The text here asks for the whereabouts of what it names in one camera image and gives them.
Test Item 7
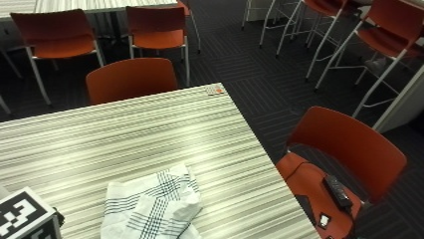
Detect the white marker cube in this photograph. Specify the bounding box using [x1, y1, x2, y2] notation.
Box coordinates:
[0, 186, 62, 239]

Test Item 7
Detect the white striped cloth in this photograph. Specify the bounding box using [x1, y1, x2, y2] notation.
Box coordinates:
[99, 162, 204, 239]

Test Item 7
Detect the red chair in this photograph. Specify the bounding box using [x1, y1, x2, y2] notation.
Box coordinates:
[84, 57, 179, 107]
[176, 0, 203, 55]
[273, 106, 407, 239]
[9, 8, 106, 107]
[124, 5, 192, 88]

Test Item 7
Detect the small white card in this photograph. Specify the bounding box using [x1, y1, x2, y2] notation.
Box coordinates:
[205, 84, 225, 97]

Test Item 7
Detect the small black white device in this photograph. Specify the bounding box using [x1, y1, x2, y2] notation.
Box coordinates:
[316, 212, 333, 230]

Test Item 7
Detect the striped table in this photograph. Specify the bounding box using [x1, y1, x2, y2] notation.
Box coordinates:
[0, 0, 179, 22]

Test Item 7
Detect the white bar stool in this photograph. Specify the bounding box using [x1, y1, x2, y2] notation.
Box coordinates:
[239, 0, 305, 48]

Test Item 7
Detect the red bar stool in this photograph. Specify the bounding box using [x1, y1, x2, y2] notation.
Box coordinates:
[274, 0, 364, 81]
[312, 0, 424, 120]

